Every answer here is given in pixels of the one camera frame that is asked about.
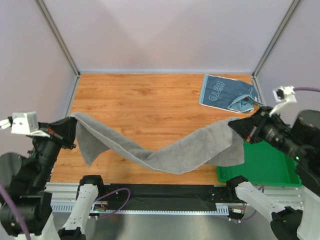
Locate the green plastic tray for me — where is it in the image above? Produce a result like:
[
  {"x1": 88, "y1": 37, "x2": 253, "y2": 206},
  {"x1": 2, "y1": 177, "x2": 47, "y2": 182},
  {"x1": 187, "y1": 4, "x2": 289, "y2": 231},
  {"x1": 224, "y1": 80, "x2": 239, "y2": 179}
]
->
[{"x1": 217, "y1": 141, "x2": 302, "y2": 187}]

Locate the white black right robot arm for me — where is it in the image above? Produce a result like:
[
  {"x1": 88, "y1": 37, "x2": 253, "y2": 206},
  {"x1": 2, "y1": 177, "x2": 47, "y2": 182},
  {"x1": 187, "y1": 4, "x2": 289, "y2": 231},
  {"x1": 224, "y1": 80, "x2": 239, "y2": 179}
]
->
[{"x1": 226, "y1": 106, "x2": 320, "y2": 240}]

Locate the blue patterned towel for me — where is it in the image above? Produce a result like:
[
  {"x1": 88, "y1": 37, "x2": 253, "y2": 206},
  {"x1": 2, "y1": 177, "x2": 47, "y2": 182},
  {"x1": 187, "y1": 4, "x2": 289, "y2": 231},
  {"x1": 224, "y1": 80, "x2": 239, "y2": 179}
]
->
[{"x1": 198, "y1": 74, "x2": 263, "y2": 113}]

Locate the aluminium frame post left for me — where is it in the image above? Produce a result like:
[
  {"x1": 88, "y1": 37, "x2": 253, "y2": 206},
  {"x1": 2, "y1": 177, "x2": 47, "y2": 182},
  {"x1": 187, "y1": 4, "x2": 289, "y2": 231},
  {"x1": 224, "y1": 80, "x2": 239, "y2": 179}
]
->
[{"x1": 34, "y1": 0, "x2": 81, "y2": 78}]

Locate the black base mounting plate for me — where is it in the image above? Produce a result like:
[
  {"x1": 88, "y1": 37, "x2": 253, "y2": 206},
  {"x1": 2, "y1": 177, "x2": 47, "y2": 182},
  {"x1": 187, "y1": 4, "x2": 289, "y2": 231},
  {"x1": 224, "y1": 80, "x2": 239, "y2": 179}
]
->
[{"x1": 98, "y1": 183, "x2": 243, "y2": 212}]

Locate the aluminium frame post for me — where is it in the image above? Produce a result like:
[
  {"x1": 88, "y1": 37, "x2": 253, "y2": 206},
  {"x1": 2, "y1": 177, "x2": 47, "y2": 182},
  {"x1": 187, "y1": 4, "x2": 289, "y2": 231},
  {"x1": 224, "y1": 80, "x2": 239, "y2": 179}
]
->
[
  {"x1": 251, "y1": 0, "x2": 302, "y2": 79},
  {"x1": 34, "y1": 0, "x2": 81, "y2": 78}
]

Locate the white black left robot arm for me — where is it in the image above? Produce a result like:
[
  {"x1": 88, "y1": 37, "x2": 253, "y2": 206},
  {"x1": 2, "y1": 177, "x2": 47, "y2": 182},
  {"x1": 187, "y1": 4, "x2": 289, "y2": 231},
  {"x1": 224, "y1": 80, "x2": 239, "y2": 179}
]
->
[{"x1": 0, "y1": 114, "x2": 104, "y2": 240}]

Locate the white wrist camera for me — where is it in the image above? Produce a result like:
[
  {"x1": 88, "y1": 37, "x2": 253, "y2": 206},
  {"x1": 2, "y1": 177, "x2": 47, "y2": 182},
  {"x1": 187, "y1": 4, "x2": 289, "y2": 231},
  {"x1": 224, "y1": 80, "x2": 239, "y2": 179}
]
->
[
  {"x1": 0, "y1": 111, "x2": 50, "y2": 138},
  {"x1": 269, "y1": 86, "x2": 297, "y2": 117}
]

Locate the aluminium front rail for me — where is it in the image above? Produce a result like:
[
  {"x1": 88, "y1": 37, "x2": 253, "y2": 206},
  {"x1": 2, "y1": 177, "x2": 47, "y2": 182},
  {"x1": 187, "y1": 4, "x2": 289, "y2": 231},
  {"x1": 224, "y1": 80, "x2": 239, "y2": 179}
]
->
[{"x1": 46, "y1": 182, "x2": 304, "y2": 217}]

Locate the grey terry towel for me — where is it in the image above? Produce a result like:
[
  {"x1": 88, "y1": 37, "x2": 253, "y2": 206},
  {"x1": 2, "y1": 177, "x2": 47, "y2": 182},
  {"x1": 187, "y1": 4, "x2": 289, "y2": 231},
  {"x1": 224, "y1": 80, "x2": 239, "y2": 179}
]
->
[{"x1": 69, "y1": 111, "x2": 247, "y2": 175}]

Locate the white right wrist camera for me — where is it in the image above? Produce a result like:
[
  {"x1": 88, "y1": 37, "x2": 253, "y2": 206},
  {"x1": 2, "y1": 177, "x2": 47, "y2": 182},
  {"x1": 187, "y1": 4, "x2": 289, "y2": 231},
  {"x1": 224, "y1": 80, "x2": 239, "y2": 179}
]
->
[{"x1": 269, "y1": 86, "x2": 297, "y2": 117}]

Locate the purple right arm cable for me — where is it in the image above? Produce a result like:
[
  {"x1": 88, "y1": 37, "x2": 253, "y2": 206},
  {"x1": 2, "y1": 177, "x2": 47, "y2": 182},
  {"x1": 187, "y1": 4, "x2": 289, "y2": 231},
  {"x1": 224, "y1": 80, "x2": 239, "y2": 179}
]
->
[{"x1": 229, "y1": 86, "x2": 320, "y2": 224}]

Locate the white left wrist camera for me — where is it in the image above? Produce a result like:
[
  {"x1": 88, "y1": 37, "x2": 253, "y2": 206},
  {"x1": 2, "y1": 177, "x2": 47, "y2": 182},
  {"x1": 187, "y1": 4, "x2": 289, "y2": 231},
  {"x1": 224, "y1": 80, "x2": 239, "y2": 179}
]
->
[{"x1": 0, "y1": 111, "x2": 50, "y2": 138}]

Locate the aluminium frame post right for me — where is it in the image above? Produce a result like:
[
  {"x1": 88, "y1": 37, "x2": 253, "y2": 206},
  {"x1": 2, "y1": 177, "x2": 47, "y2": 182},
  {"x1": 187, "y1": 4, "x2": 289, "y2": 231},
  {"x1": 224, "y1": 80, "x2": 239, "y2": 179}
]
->
[{"x1": 251, "y1": 0, "x2": 302, "y2": 79}]

